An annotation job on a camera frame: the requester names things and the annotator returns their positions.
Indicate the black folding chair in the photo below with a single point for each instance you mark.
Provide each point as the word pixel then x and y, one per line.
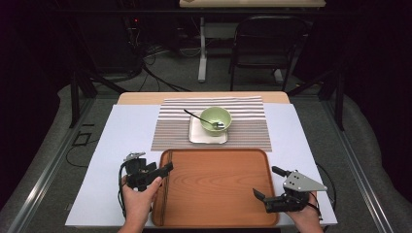
pixel 267 61

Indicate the green bowl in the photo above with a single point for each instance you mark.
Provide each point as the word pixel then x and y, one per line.
pixel 212 115

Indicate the brown wooden tray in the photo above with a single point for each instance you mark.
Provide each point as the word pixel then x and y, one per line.
pixel 213 187

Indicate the white paper sheet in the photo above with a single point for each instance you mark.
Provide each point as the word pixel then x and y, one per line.
pixel 129 136

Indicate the black equipment with red light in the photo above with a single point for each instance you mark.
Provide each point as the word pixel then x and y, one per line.
pixel 134 22

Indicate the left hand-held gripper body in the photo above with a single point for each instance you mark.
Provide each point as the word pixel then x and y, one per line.
pixel 136 171

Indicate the metal spoon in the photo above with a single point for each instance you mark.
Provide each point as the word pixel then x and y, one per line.
pixel 199 118

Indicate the white square plate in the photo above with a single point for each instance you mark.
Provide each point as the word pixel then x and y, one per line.
pixel 197 136

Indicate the striped placemat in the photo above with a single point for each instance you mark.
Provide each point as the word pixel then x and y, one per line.
pixel 249 129

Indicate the person's right hand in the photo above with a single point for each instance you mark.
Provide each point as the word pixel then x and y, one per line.
pixel 307 216

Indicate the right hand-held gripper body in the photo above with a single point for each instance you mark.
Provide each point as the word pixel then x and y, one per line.
pixel 301 183

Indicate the white-legged desk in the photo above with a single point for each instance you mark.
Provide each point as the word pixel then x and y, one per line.
pixel 202 58

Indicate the person's left hand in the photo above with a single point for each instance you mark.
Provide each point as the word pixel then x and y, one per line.
pixel 139 204

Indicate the black metal stand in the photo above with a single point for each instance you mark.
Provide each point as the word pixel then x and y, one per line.
pixel 339 103
pixel 75 97

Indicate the aluminium floor rail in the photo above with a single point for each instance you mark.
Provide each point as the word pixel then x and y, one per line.
pixel 48 168
pixel 356 168

